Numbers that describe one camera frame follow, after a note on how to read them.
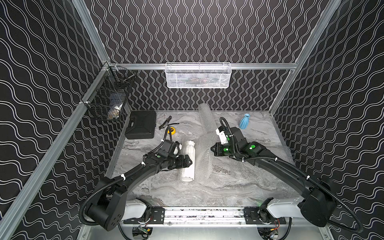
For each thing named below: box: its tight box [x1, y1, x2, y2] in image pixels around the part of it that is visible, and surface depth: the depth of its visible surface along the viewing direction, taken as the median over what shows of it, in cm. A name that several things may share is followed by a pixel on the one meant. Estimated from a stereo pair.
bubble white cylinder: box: [181, 140, 196, 182], surface depth 90 cm
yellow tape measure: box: [167, 127, 177, 135], surface depth 108 cm
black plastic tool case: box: [125, 110, 157, 140], surface depth 108 cm
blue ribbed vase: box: [239, 113, 250, 130], surface depth 106 cm
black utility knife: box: [158, 115, 172, 130], surface depth 115 cm
